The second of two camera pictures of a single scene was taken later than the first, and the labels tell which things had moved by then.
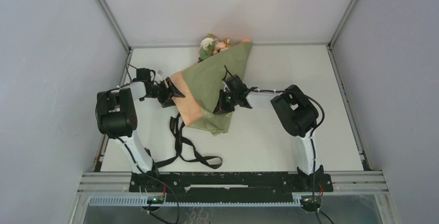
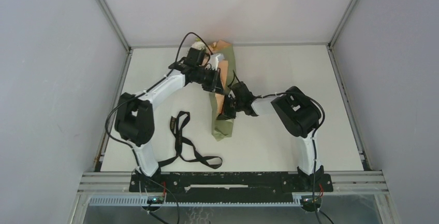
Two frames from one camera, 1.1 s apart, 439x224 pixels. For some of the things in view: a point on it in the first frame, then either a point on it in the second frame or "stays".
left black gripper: [172, 91] -> [215, 85]
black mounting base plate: [228, 182] stays
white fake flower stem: [206, 45] -> [199, 45]
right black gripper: [221, 107] -> [226, 113]
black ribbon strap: [186, 149] stays
